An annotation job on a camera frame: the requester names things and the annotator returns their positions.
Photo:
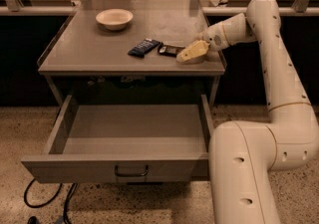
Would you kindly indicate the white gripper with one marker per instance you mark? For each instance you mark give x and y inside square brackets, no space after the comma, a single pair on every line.
[214,39]

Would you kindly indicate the black chocolate rxbar wrapper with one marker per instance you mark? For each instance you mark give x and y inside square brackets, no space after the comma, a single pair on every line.
[169,50]

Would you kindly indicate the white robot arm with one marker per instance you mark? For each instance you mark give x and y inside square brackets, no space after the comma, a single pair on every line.
[242,153]

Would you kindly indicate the grey open top drawer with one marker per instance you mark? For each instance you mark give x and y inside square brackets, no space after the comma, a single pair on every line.
[87,142]

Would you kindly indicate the grey metal cabinet table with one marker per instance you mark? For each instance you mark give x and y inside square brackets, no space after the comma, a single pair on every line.
[88,49]

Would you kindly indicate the blue snack bar wrapper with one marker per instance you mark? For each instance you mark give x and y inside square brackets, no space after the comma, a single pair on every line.
[144,47]

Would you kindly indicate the white ceramic bowl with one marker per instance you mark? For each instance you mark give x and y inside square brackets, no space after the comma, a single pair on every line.
[115,19]

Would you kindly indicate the black drawer handle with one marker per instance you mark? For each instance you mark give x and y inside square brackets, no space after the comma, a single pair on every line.
[131,171]

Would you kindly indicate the white horizontal rail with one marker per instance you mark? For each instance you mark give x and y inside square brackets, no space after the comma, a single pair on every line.
[209,11]

